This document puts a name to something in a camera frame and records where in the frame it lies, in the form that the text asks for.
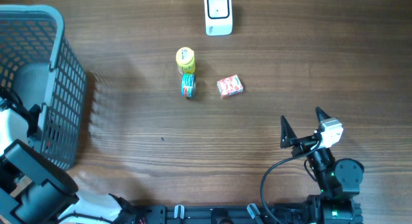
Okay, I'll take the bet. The white barcode scanner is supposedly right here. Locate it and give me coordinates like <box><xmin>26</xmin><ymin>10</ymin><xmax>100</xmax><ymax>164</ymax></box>
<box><xmin>203</xmin><ymin>0</ymin><xmax>233</xmax><ymax>36</ymax></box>

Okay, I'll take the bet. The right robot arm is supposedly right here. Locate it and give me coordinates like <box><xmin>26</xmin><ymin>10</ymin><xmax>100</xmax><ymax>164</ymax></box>
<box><xmin>272</xmin><ymin>107</ymin><xmax>364</xmax><ymax>224</ymax></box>

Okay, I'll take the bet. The grey plastic mesh basket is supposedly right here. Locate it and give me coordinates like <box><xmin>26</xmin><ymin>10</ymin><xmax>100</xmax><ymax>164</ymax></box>
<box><xmin>1</xmin><ymin>5</ymin><xmax>87</xmax><ymax>171</ymax></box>

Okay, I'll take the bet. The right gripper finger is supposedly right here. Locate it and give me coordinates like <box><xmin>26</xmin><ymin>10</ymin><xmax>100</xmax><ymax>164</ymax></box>
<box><xmin>280</xmin><ymin>115</ymin><xmax>297</xmax><ymax>148</ymax></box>
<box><xmin>315</xmin><ymin>107</ymin><xmax>331</xmax><ymax>122</ymax></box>

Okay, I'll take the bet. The colourful tin can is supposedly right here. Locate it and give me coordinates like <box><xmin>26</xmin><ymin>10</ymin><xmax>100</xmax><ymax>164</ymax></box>
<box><xmin>181</xmin><ymin>74</ymin><xmax>196</xmax><ymax>98</ymax></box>

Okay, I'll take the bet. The red snack box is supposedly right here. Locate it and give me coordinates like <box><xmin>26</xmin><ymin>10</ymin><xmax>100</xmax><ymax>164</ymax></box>
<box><xmin>217</xmin><ymin>75</ymin><xmax>244</xmax><ymax>98</ymax></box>

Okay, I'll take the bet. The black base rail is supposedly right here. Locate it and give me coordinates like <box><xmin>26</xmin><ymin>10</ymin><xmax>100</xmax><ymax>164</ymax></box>
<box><xmin>128</xmin><ymin>203</ymin><xmax>364</xmax><ymax>224</ymax></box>

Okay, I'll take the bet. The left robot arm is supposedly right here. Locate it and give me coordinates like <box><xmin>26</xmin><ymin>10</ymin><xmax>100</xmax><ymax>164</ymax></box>
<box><xmin>1</xmin><ymin>88</ymin><xmax>136</xmax><ymax>223</ymax></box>

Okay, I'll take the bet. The yellow lidded jar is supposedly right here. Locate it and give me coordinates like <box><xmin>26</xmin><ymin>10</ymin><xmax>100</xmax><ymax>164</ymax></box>
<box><xmin>175</xmin><ymin>47</ymin><xmax>196</xmax><ymax>75</ymax></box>

